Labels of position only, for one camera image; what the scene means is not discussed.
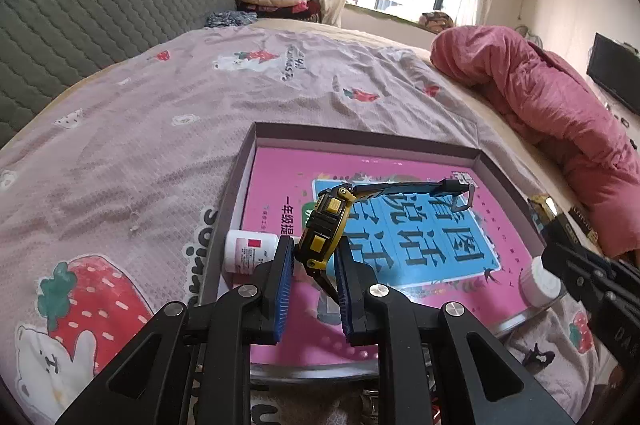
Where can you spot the black television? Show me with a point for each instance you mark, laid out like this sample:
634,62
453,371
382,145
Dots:
612,70

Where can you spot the yellow black wristwatch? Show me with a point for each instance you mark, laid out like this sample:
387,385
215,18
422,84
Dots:
325,225

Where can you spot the white round jar lid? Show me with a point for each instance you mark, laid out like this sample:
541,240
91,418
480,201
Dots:
537,282

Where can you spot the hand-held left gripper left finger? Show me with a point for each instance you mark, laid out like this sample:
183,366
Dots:
284,290

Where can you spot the black gold mattress label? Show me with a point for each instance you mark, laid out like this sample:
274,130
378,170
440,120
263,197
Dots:
585,225

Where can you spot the pink quilt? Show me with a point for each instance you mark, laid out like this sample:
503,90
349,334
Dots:
525,80

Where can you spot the grey shallow cardboard box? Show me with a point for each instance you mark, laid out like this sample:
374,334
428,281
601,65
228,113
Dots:
350,140

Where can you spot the patterned bag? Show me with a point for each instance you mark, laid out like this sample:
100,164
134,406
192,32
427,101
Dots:
437,21

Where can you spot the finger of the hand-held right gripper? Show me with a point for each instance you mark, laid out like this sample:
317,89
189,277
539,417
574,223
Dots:
575,262

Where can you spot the pink book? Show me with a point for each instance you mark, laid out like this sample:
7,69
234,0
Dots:
280,185

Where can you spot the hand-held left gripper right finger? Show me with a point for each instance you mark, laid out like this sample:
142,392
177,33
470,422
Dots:
345,295

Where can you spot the white pill bottle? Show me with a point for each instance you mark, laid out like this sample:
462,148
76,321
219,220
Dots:
245,252

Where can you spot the black gold lighter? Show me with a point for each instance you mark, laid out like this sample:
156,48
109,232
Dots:
545,212

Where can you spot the grey quilted headboard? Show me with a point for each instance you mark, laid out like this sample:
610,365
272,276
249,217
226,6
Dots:
100,5

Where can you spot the dark patterned cloth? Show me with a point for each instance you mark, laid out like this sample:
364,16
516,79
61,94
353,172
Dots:
230,19

